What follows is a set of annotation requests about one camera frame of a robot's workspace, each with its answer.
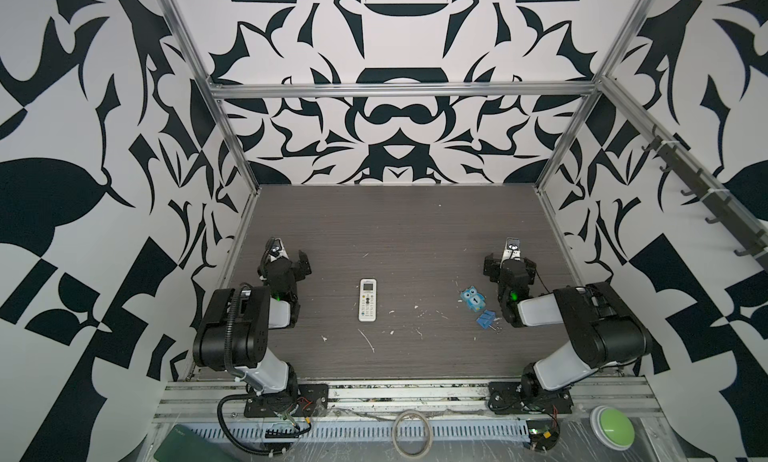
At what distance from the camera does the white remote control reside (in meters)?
0.88

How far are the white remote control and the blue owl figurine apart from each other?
270mm

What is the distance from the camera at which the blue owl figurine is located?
0.90 meters
